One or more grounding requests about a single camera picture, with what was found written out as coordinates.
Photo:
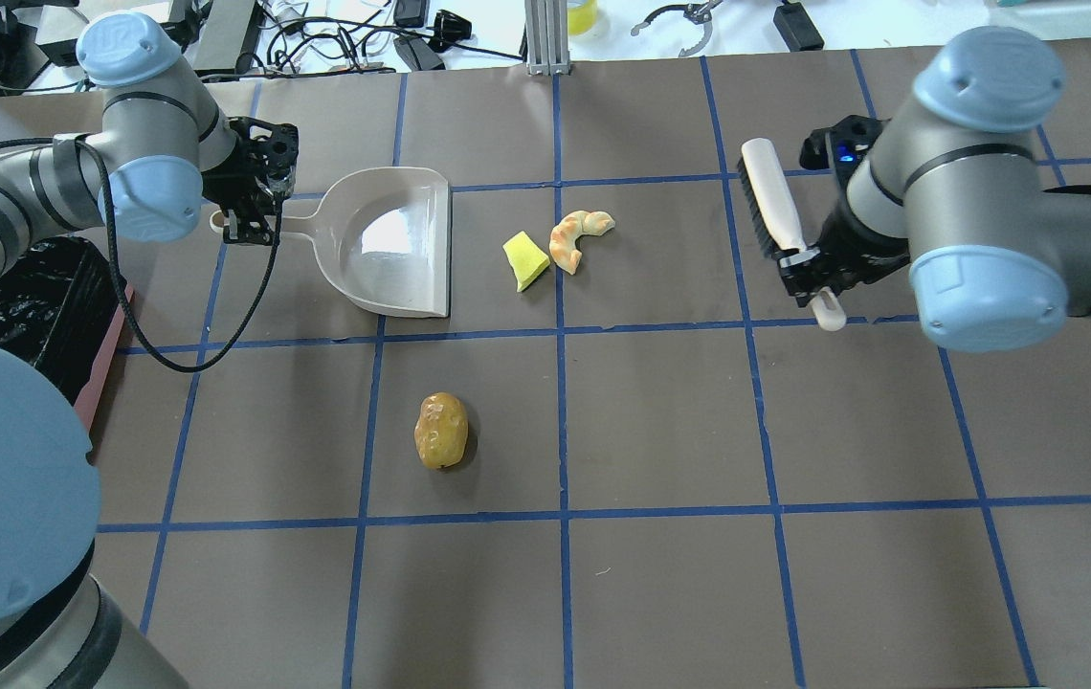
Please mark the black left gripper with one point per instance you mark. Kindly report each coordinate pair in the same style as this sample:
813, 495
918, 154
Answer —
232, 185

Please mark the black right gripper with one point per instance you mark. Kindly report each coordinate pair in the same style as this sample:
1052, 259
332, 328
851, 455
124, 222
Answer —
844, 246

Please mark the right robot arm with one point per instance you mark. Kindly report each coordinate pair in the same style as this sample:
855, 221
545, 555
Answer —
949, 191

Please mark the yellow toy potato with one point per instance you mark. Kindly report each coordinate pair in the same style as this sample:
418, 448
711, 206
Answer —
441, 432

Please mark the metal claw tool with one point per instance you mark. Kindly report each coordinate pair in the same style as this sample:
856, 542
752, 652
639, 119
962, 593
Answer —
697, 14

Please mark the beige hand brush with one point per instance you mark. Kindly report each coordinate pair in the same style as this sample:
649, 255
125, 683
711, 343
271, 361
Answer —
777, 221

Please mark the beige plastic dustpan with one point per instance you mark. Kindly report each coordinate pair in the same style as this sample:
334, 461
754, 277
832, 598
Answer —
382, 237

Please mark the aluminium frame post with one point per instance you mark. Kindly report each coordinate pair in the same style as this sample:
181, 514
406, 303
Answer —
546, 33

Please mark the yellow tape roll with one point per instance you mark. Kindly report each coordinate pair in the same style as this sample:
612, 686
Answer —
581, 16

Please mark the pink bin with black bag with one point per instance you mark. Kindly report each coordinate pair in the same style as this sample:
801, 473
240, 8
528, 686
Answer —
59, 312

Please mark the toy croissant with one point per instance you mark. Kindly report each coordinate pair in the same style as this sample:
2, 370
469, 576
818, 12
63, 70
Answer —
563, 242

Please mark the yellow green sponge piece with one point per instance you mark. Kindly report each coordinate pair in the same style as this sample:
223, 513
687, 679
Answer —
526, 259

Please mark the black power adapter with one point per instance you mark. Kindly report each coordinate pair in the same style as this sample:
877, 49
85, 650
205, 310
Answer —
796, 28

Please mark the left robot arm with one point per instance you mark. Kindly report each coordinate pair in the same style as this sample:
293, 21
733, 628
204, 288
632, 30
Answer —
66, 203

